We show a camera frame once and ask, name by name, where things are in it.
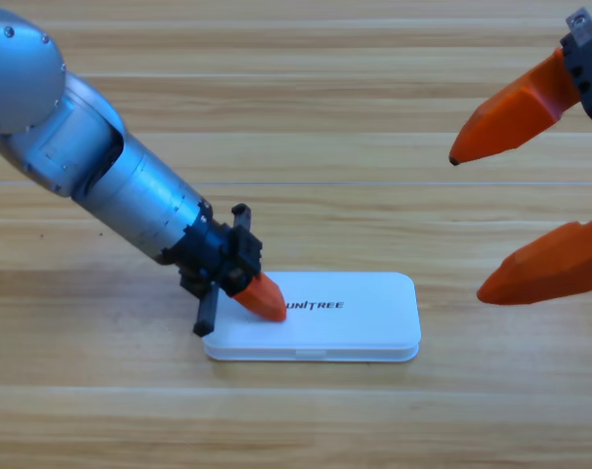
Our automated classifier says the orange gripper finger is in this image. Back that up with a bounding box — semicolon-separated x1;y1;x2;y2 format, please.
476;210;592;307

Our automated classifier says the white Unitree pencil case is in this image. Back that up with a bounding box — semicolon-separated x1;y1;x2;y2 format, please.
201;271;423;364

